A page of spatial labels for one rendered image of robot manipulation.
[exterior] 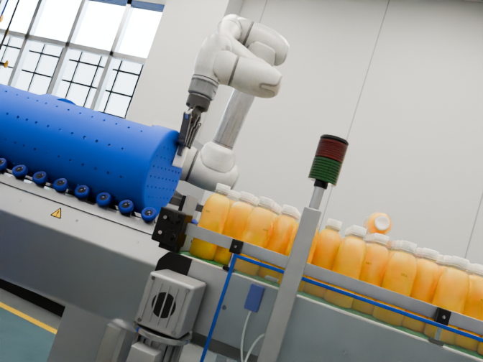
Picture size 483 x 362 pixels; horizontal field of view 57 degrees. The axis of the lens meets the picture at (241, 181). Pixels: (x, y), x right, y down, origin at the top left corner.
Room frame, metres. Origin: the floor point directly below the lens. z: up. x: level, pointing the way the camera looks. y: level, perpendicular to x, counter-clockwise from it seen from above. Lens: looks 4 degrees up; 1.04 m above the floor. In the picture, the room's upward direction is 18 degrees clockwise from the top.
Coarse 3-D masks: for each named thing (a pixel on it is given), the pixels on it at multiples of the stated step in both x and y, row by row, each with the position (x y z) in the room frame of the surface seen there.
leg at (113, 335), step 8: (112, 328) 1.30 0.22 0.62; (120, 328) 1.31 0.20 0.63; (104, 336) 1.30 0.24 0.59; (112, 336) 1.30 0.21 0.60; (120, 336) 1.31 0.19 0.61; (104, 344) 1.30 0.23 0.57; (112, 344) 1.30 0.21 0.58; (120, 344) 1.33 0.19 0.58; (104, 352) 1.30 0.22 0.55; (112, 352) 1.30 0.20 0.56; (96, 360) 1.30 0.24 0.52; (104, 360) 1.30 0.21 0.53; (112, 360) 1.31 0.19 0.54
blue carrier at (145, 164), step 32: (0, 96) 1.40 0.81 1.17; (32, 96) 1.41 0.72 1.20; (0, 128) 1.37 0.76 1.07; (32, 128) 1.34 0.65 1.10; (64, 128) 1.33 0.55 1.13; (96, 128) 1.32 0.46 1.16; (128, 128) 1.33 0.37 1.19; (160, 128) 1.34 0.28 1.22; (32, 160) 1.37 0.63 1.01; (64, 160) 1.33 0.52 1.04; (96, 160) 1.30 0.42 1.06; (128, 160) 1.27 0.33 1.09; (160, 160) 1.33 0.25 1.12; (96, 192) 1.36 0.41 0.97; (128, 192) 1.30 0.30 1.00; (160, 192) 1.41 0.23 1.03
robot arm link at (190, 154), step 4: (192, 144) 1.95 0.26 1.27; (192, 148) 1.93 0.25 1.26; (188, 152) 1.91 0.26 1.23; (192, 152) 1.92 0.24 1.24; (188, 156) 1.91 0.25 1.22; (192, 156) 1.92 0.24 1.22; (184, 160) 1.90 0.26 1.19; (188, 160) 1.91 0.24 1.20; (192, 160) 1.91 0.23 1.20; (184, 164) 1.91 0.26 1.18; (188, 164) 1.91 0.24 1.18; (184, 168) 1.91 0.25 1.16; (188, 168) 1.91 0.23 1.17; (184, 172) 1.92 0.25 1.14; (180, 176) 1.93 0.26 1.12; (184, 176) 1.93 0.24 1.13; (184, 180) 1.97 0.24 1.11
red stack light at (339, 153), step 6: (318, 144) 0.94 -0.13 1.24; (324, 144) 0.92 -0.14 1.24; (330, 144) 0.91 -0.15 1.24; (336, 144) 0.91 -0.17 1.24; (342, 144) 0.92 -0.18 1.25; (318, 150) 0.93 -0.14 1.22; (324, 150) 0.92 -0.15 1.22; (330, 150) 0.91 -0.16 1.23; (336, 150) 0.91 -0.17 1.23; (342, 150) 0.92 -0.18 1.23; (324, 156) 0.92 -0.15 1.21; (330, 156) 0.91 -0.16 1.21; (336, 156) 0.91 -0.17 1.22; (342, 156) 0.92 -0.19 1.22; (342, 162) 0.93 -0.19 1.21
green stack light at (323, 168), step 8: (320, 160) 0.92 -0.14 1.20; (328, 160) 0.91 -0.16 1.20; (312, 168) 0.93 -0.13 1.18; (320, 168) 0.92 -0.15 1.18; (328, 168) 0.91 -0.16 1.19; (336, 168) 0.92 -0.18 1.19; (312, 176) 0.93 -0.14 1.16; (320, 176) 0.92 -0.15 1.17; (328, 176) 0.91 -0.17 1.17; (336, 176) 0.92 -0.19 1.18; (328, 184) 0.94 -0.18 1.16; (336, 184) 0.93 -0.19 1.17
